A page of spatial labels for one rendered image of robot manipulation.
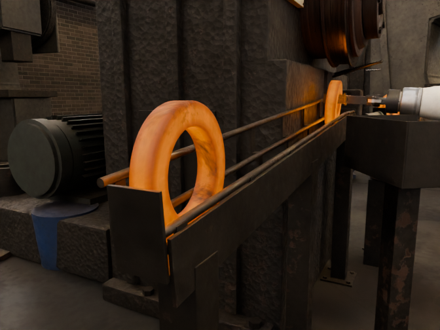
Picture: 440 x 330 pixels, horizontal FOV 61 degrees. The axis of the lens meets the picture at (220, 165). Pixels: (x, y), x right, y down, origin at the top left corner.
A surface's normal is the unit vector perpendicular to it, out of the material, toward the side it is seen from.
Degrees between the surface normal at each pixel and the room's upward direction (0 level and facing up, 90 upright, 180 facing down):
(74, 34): 90
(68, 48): 90
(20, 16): 92
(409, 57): 90
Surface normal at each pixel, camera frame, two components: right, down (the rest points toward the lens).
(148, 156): -0.41, -0.23
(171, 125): 0.90, 0.07
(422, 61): -0.67, 0.14
